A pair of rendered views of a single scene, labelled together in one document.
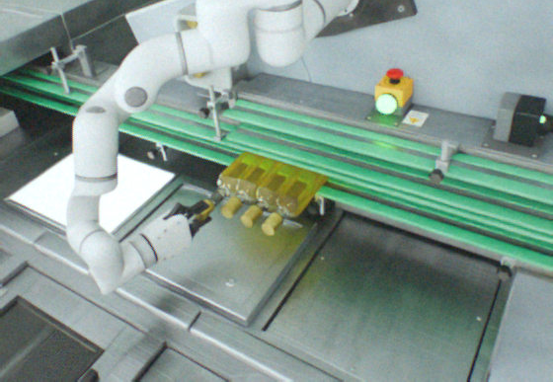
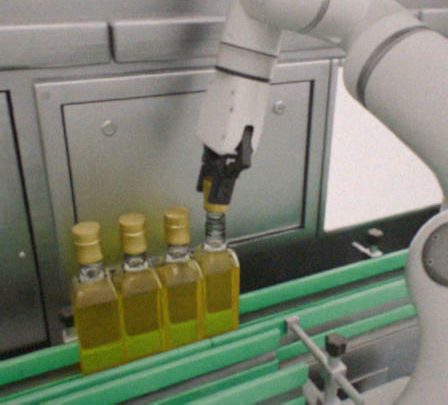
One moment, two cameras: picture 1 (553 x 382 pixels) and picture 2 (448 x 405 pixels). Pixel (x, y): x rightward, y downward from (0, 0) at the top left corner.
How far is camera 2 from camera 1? 0.66 m
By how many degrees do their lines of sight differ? 25
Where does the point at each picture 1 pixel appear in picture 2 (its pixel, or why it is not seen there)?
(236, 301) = (73, 103)
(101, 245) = not seen: outside the picture
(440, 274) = not seen: outside the picture
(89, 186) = (388, 29)
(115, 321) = not seen: outside the picture
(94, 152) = (435, 80)
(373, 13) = not seen: outside the picture
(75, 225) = (366, 2)
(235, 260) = (132, 165)
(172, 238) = (218, 111)
